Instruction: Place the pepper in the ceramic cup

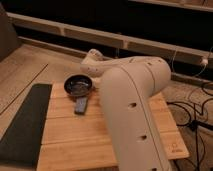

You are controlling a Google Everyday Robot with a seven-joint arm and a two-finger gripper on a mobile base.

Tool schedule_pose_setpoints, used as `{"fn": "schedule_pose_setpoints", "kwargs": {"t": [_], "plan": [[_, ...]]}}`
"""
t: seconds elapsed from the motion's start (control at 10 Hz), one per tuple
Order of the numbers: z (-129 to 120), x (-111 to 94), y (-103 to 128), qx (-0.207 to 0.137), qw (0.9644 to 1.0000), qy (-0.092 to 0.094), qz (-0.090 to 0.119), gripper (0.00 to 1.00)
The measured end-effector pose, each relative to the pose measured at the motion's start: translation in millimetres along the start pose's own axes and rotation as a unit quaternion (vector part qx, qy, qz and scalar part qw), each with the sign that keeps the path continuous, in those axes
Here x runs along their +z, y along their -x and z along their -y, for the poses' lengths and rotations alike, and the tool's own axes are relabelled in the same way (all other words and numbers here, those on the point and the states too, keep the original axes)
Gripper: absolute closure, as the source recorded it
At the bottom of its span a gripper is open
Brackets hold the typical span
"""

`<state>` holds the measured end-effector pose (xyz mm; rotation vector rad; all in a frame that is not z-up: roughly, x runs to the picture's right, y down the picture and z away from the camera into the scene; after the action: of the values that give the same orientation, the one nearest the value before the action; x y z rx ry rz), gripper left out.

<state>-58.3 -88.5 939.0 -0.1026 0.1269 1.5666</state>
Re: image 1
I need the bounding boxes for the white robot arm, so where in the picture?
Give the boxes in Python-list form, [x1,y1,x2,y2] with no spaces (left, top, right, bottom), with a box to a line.
[81,49,172,171]

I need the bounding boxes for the wooden bamboo table board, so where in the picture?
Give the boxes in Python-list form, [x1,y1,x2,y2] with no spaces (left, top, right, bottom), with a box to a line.
[36,83,189,171]

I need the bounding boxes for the dark green mat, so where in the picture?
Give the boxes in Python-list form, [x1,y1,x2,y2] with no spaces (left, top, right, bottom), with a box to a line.
[0,84,52,166]

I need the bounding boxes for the black cables on floor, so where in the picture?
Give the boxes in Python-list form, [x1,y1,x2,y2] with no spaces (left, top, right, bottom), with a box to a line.
[166,81,213,171]

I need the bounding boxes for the wooden shelf rail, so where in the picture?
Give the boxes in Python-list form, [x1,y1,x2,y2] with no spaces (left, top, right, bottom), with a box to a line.
[7,12,213,69]

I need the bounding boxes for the white cable with plug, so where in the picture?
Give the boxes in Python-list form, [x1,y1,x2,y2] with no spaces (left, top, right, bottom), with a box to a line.
[171,45,213,78]

